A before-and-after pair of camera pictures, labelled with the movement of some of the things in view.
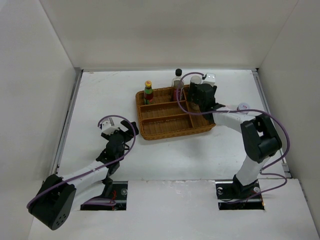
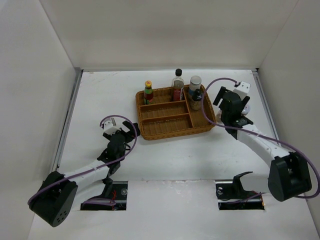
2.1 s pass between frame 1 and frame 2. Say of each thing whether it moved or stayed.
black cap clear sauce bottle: stayed
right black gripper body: moved
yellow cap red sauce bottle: stayed
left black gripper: stayed
